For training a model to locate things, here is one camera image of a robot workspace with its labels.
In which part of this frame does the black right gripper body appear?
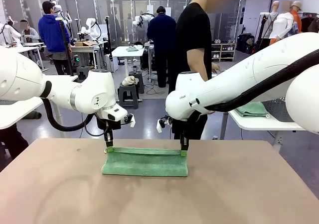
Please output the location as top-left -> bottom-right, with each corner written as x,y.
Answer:
174,113 -> 196,137

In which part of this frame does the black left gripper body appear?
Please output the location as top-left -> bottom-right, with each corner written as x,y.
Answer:
95,116 -> 123,136

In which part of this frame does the green terry towel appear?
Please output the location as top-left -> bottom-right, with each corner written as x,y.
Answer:
101,146 -> 189,178
235,101 -> 271,118

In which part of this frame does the dark grey plastic basket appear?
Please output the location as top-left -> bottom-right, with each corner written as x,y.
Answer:
263,97 -> 295,123

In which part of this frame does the person's right forearm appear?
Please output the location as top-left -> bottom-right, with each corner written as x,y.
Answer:
196,59 -> 215,82

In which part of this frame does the grey plastic stool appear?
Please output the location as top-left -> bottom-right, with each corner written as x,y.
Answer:
118,82 -> 140,111
128,71 -> 145,95
76,66 -> 91,81

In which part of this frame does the beige bundled cloth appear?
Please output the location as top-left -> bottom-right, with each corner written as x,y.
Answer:
121,76 -> 138,87

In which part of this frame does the black tripod pole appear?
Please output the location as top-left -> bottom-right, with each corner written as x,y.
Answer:
55,16 -> 75,77

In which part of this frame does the white background desk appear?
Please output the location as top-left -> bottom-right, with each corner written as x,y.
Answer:
111,46 -> 146,103

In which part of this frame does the dark green bag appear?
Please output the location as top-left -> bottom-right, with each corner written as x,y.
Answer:
23,111 -> 42,120

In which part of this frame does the wooden shoe shelf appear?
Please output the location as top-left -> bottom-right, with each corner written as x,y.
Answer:
211,42 -> 237,62

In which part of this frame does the cardboard box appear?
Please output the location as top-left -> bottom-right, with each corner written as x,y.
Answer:
74,40 -> 97,47

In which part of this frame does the person in navy jacket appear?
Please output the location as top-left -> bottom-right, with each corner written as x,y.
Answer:
146,5 -> 178,88

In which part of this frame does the person in black t-shirt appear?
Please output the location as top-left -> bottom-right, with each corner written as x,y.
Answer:
168,0 -> 234,140

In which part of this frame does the black suitcase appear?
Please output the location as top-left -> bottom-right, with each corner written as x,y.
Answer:
236,33 -> 255,55

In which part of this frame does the person in blue hoodie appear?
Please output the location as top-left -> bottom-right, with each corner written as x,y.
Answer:
38,0 -> 73,76

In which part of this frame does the seated person in grey top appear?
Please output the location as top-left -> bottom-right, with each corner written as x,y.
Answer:
19,19 -> 40,44

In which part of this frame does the mannequin in white top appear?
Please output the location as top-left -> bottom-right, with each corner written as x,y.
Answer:
270,0 -> 300,39

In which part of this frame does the mannequin in orange trousers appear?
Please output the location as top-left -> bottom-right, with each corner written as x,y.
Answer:
268,1 -> 282,46

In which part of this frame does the mannequin in orange shirt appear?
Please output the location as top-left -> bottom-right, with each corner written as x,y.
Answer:
290,0 -> 304,33

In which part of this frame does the clothes rack with dark garments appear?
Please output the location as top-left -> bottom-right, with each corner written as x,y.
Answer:
300,11 -> 319,33

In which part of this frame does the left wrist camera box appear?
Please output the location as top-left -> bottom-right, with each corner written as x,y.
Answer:
121,113 -> 137,128

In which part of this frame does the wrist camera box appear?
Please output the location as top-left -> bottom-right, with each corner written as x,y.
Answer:
121,113 -> 137,128
156,115 -> 174,134

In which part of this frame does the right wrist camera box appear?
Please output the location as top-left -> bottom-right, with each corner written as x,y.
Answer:
156,115 -> 174,134

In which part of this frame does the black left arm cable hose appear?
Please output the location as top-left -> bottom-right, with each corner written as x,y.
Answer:
39,81 -> 99,137

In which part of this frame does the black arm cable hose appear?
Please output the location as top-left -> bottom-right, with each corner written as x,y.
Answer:
39,81 -> 99,137
206,50 -> 319,112

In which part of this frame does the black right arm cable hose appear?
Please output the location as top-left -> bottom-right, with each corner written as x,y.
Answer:
206,50 -> 319,112

